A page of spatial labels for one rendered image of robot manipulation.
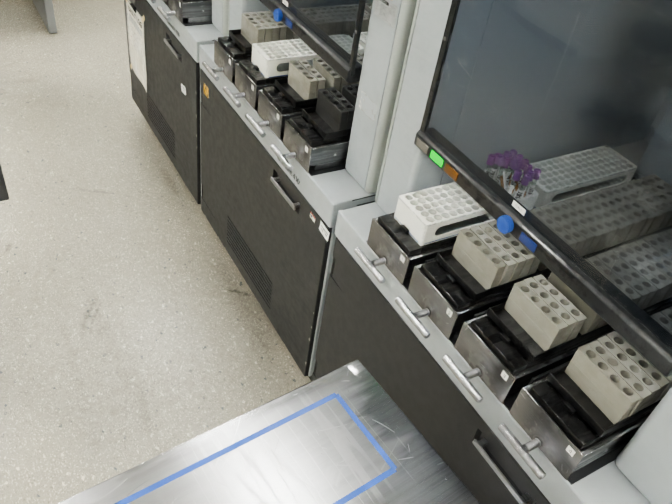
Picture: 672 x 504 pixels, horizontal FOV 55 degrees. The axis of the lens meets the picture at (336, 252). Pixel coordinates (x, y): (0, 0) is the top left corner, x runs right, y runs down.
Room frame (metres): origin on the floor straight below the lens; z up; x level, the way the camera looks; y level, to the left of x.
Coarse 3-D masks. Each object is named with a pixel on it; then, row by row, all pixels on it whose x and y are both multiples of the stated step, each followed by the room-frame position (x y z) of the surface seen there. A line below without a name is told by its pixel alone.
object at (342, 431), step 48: (336, 384) 0.60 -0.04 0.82; (240, 432) 0.50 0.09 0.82; (288, 432) 0.51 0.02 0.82; (336, 432) 0.52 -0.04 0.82; (384, 432) 0.54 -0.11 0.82; (144, 480) 0.40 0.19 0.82; (192, 480) 0.42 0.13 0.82; (240, 480) 0.43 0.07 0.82; (288, 480) 0.44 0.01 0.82; (336, 480) 0.45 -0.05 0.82; (384, 480) 0.46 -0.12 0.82; (432, 480) 0.47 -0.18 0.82
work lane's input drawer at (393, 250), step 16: (384, 224) 1.02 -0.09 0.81; (368, 240) 1.04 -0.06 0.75; (384, 240) 1.00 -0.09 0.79; (400, 240) 0.97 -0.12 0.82; (448, 240) 1.00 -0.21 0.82; (384, 256) 0.99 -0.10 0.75; (400, 256) 0.95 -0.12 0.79; (416, 256) 0.95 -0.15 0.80; (432, 256) 0.97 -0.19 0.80; (400, 272) 0.95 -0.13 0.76
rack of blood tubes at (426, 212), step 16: (416, 192) 1.07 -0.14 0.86; (432, 192) 1.09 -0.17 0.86; (448, 192) 1.10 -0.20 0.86; (464, 192) 1.10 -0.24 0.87; (400, 208) 1.04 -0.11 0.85; (416, 208) 1.03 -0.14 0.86; (432, 208) 1.03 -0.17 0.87; (448, 208) 1.05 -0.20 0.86; (464, 208) 1.05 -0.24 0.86; (480, 208) 1.06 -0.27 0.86; (400, 224) 1.03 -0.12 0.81; (416, 224) 0.99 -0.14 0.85; (432, 224) 0.98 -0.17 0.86; (448, 224) 1.00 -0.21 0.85; (464, 224) 1.07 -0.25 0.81; (480, 224) 1.06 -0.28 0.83; (432, 240) 0.99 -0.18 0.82
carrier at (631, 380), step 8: (592, 344) 0.72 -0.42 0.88; (600, 344) 0.72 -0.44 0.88; (600, 352) 0.72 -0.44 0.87; (608, 352) 0.71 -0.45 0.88; (608, 360) 0.70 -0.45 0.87; (616, 360) 0.70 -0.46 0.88; (616, 368) 0.68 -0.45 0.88; (624, 368) 0.68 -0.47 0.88; (624, 376) 0.68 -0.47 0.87; (632, 376) 0.67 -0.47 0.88; (632, 384) 0.65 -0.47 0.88; (640, 384) 0.66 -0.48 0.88; (640, 392) 0.64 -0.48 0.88; (648, 392) 0.64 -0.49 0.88; (640, 400) 0.63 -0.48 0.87; (640, 408) 0.64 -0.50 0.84
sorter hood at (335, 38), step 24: (264, 0) 1.63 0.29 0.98; (288, 0) 1.56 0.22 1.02; (312, 0) 1.46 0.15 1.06; (336, 0) 1.38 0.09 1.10; (360, 0) 1.30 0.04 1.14; (312, 24) 1.45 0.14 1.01; (336, 24) 1.37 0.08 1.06; (360, 24) 1.30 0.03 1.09; (312, 48) 1.42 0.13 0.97; (336, 48) 1.36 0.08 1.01; (360, 72) 1.31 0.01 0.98
